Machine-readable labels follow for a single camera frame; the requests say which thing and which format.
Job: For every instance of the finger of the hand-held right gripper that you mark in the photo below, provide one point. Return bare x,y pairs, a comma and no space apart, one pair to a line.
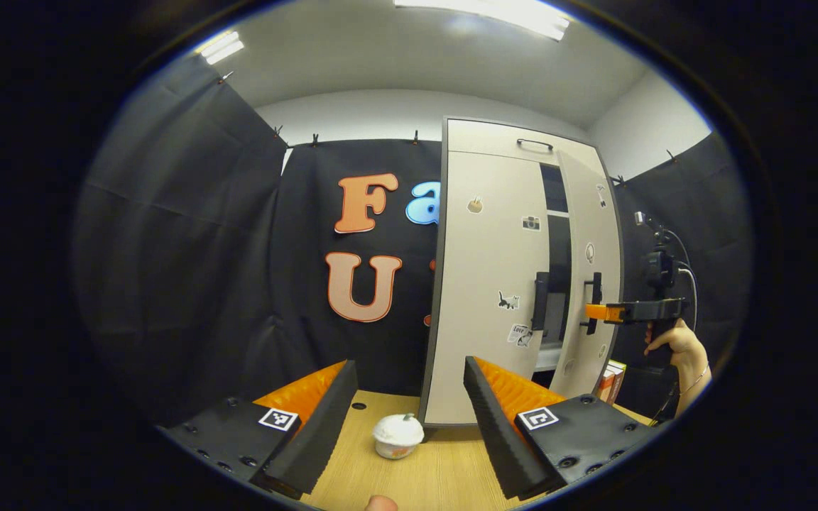
597,312

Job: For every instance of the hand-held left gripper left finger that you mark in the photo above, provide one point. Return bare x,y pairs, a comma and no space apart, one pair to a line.
324,426

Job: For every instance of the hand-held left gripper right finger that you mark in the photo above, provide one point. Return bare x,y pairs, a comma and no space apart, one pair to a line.
494,426

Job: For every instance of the white cabinet door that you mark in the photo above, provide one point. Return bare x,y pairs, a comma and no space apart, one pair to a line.
604,241
480,284

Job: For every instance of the white double-door shoe cabinet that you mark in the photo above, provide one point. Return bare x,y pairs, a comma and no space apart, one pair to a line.
480,135

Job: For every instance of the white lidded cup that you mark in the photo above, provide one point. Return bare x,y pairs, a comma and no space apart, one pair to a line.
398,433

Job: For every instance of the white orange book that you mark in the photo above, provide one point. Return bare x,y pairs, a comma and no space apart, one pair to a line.
605,387

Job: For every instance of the wide ceiling light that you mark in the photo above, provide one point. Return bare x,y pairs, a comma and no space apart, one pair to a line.
494,14

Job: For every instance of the narrow ceiling light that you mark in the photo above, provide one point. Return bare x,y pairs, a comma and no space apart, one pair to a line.
219,47

